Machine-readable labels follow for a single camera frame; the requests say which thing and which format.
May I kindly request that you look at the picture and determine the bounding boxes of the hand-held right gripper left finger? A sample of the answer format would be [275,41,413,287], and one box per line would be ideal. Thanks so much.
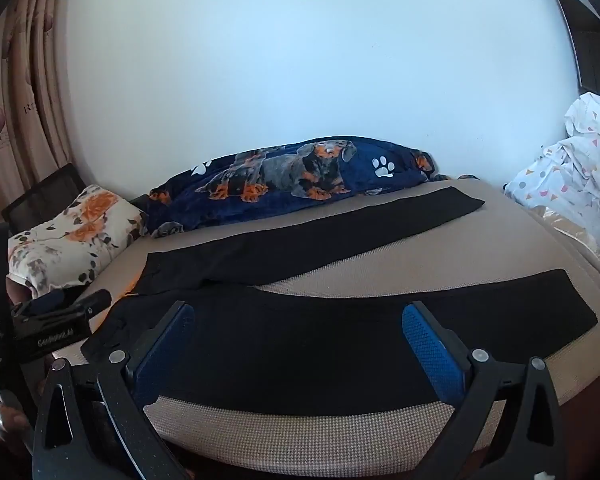
[31,300,197,480]

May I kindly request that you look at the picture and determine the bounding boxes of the beige satin sheet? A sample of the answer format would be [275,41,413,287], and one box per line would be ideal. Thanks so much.
[540,207,600,288]

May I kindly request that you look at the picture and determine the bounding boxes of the person's left hand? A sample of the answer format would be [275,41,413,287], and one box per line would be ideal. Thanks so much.
[0,401,33,444]

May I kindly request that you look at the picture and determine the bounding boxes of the white triangle print duvet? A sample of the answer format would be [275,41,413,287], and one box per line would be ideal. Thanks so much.
[502,91,600,281]

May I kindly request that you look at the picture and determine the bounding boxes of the black pants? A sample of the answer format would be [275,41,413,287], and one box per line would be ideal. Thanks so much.
[80,186,597,417]

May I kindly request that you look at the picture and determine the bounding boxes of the dark wooden wardrobe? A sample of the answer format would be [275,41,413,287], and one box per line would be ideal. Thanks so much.
[546,0,600,103]

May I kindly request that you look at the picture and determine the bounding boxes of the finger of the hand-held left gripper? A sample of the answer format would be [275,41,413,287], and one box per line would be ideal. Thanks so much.
[55,288,112,322]
[11,292,68,319]

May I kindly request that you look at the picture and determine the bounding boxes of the blue dog print blanket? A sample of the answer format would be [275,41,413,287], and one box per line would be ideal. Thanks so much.
[142,137,481,239]

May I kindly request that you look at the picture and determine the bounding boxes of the beige patterned curtain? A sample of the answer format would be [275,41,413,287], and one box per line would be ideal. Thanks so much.
[0,0,83,233]

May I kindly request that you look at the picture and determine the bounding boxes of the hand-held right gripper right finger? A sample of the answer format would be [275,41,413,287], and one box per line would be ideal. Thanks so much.
[401,301,562,480]

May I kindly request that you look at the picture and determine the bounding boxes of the floral pillow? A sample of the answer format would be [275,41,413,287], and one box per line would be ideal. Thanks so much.
[7,185,148,302]

